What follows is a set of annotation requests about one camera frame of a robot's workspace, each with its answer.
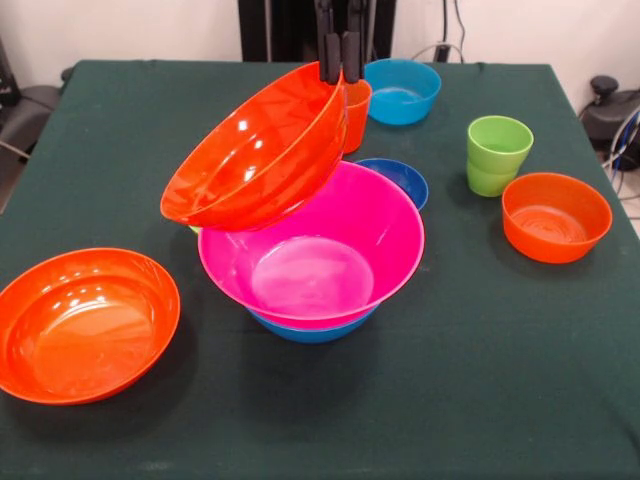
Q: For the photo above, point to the large orange bowl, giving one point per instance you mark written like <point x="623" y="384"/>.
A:
<point x="85" y="330"/>
<point x="260" y="150"/>

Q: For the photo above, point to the dark green table cloth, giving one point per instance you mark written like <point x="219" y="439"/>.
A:
<point x="475" y="400"/>

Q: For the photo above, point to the dark blue bowl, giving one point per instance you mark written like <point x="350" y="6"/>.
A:
<point x="405" y="180"/>

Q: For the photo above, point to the green bowl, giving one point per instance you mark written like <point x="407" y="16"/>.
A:
<point x="195" y="229"/>

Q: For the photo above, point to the small light blue bowl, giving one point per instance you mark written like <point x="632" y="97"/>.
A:
<point x="400" y="107"/>

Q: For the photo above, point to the small orange bowl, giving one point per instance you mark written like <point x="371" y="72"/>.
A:
<point x="555" y="240"/>

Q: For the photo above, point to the green cup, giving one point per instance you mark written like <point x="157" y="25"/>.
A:
<point x="492" y="170"/>

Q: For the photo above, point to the large pink bowl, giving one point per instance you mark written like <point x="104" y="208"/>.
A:
<point x="350" y="215"/>

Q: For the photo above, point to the grey pedestal foot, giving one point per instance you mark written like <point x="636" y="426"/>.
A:
<point x="607" y="112"/>
<point x="25" y="115"/>

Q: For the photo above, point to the orange cup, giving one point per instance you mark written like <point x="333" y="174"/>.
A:
<point x="357" y="120"/>

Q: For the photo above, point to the large light blue bowl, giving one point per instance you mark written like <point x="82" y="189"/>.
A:
<point x="310" y="336"/>

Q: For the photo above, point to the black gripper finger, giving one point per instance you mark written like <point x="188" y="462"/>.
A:
<point x="352" y="60"/>
<point x="331" y="60"/>

